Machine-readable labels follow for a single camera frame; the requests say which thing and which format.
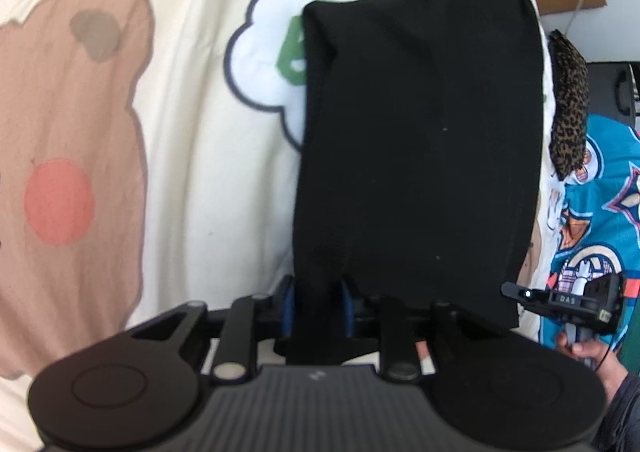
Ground teal printed blanket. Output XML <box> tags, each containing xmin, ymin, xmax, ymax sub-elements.
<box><xmin>533</xmin><ymin>114</ymin><xmax>639</xmax><ymax>350</ymax></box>

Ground person's right hand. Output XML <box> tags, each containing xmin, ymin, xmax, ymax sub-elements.
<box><xmin>555</xmin><ymin>332</ymin><xmax>628</xmax><ymax>402</ymax></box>

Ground black shorts with bear pattern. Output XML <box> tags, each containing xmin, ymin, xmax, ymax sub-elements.
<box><xmin>288</xmin><ymin>0</ymin><xmax>544</xmax><ymax>364</ymax></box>

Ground leopard print folded garment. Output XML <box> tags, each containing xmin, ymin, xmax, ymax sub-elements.
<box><xmin>548</xmin><ymin>30</ymin><xmax>589</xmax><ymax>181</ymax></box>

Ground cream bear print bedsheet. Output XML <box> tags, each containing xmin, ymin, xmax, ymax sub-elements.
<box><xmin>0</xmin><ymin>0</ymin><xmax>572</xmax><ymax>452</ymax></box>

